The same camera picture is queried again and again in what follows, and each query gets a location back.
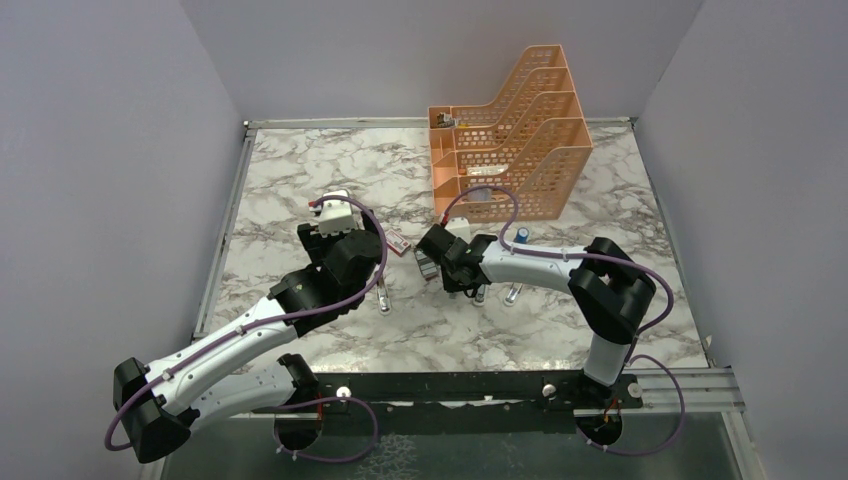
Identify red white staple box sleeve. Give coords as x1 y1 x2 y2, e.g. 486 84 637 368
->
385 229 411 257

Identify pink stapler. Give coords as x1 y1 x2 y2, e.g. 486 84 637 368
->
503 283 523 307

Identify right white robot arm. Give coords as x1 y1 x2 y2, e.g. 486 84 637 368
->
417 225 657 407

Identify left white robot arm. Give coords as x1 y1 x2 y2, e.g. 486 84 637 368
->
103 196 388 464

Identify blue glue stick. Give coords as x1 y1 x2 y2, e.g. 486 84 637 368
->
514 227 530 244

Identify clear tape roll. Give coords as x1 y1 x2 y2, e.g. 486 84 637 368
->
466 187 493 202

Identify clear packet in organizer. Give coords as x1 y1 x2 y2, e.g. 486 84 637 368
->
465 165 508 176

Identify binder clips in organizer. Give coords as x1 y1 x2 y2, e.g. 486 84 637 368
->
435 112 457 129

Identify orange plastic file organizer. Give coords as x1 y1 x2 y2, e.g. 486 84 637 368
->
428 44 593 223

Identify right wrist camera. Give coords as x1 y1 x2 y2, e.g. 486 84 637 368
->
446 217 472 243

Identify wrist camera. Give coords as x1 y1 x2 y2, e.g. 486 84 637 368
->
309 200 357 237
446 217 472 243

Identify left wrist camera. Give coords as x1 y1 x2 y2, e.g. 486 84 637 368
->
309 200 357 237

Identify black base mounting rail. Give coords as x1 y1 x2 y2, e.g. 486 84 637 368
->
251 369 645 439

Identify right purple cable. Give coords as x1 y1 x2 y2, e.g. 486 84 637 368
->
440 185 686 458

